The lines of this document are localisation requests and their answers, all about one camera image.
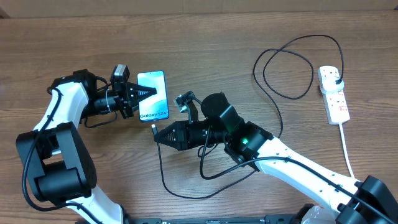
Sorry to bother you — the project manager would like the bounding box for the blue Galaxy smartphone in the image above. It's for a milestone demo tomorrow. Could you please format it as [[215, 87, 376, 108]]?
[[137, 70, 169, 122]]

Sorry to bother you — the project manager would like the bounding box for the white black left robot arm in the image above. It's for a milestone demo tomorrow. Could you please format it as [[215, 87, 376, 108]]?
[[16, 65, 157, 223]]

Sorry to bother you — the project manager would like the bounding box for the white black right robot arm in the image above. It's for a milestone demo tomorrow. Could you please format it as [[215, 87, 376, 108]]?
[[152, 92, 397, 223]]

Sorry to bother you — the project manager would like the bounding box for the white charger plug adapter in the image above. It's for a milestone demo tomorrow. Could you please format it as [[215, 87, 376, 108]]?
[[320, 76, 345, 94]]

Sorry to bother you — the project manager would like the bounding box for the white power strip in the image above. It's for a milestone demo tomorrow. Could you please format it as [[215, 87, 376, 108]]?
[[318, 65, 350, 125]]

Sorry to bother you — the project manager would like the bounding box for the white power strip cord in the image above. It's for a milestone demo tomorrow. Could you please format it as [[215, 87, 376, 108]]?
[[338, 122, 356, 179]]

